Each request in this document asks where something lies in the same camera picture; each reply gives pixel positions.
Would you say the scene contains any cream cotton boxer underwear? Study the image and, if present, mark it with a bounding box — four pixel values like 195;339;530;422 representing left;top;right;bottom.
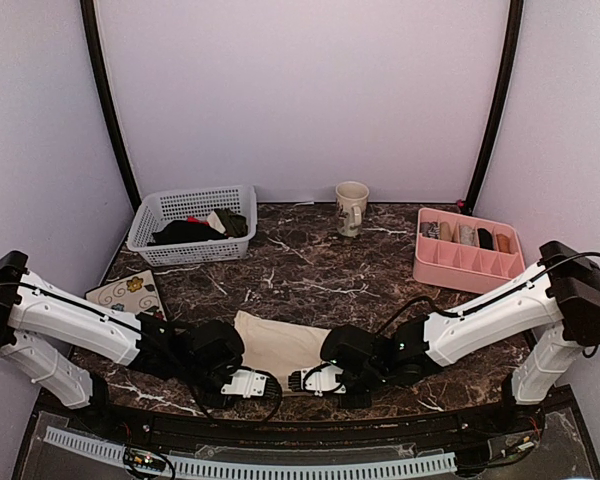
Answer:
234;311;329;396

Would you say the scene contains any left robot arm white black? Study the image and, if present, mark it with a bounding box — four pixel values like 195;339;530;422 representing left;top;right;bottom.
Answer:
0;251;254;436

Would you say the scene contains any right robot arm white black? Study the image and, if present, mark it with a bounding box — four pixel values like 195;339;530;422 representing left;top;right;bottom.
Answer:
320;241;600;434

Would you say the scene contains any grey rolled underwear in tray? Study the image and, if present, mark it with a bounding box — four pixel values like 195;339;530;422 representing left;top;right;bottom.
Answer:
419;221;440;239

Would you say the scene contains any tan rolled underwear in tray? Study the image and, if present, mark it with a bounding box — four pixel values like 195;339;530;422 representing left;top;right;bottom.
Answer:
439;221;455;242

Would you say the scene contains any light grey rolled underwear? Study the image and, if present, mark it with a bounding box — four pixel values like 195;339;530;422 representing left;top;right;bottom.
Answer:
458;224;476;246

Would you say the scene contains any black rolled underwear in tray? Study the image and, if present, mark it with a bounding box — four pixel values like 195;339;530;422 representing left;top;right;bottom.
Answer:
477;227;495;251

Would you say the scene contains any brown rolled underwear in tray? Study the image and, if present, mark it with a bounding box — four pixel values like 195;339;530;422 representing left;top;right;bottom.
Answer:
496;233;513;254

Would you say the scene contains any floral square tile coaster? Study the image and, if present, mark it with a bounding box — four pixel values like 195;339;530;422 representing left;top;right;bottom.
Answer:
85;270;166;320

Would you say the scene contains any black garment in basket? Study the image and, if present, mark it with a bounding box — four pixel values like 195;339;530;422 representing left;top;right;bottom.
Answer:
147;220;227;246

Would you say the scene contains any white plastic laundry basket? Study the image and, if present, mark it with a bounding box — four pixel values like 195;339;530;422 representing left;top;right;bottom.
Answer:
126;185;257;267

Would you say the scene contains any olive green garment in basket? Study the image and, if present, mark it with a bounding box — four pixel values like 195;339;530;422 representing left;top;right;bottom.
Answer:
214;209;249;238

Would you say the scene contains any small white garment in basket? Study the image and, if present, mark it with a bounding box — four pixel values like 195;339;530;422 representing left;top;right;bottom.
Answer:
207;211;228;236

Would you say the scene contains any red garment in basket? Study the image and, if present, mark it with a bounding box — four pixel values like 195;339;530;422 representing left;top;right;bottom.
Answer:
187;216;208;225

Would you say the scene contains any pink divided organizer tray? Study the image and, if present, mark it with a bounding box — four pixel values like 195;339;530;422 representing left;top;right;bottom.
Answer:
413;208;526;294

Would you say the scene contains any cream ceramic mug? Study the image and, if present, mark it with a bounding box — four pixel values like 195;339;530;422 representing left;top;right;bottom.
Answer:
335;181;370;238

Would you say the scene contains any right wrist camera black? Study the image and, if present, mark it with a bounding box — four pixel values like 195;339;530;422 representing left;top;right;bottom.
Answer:
320;325;375;374

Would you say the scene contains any white slotted cable duct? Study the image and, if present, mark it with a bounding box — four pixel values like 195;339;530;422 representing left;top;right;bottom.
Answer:
43;425;459;479

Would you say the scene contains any black front table rail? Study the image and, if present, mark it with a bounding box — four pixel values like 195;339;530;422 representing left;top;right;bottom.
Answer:
25;380;574;450

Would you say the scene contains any left black frame post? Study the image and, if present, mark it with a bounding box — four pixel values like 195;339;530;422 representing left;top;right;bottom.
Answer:
79;0;142;211

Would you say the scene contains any black frame post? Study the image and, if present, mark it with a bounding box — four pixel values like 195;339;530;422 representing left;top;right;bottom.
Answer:
465;0;524;211
79;0;142;211

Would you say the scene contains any right black frame post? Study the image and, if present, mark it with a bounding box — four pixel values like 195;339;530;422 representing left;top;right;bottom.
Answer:
465;0;524;211

